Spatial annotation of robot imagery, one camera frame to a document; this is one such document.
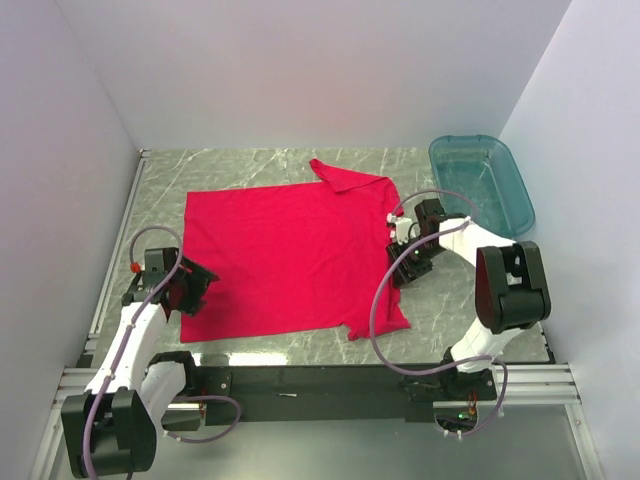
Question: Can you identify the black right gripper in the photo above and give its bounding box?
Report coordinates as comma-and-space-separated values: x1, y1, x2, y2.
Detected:
385, 236, 445, 289

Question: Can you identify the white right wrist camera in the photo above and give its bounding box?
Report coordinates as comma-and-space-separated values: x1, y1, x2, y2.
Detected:
386, 213, 413, 245

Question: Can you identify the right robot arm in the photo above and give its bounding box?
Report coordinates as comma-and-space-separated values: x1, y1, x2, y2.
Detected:
386, 199, 551, 399

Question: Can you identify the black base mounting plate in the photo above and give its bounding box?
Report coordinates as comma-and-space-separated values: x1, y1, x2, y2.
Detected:
177, 365, 498, 423

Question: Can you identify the teal plastic bin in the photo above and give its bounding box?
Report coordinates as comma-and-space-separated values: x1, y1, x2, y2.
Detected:
428, 135, 535, 238

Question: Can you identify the aluminium frame rail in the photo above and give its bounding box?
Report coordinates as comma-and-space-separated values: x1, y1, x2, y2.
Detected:
52, 364, 581, 409

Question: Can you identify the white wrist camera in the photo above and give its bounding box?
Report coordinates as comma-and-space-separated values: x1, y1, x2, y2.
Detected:
386, 213, 413, 245
130, 261, 147, 278

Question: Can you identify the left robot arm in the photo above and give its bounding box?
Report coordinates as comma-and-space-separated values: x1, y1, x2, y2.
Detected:
61, 247, 219, 479

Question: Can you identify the red t shirt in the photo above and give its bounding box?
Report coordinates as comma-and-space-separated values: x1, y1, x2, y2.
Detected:
180, 159, 409, 343

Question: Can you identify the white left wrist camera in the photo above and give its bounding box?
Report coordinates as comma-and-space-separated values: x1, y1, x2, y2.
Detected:
130, 261, 147, 278

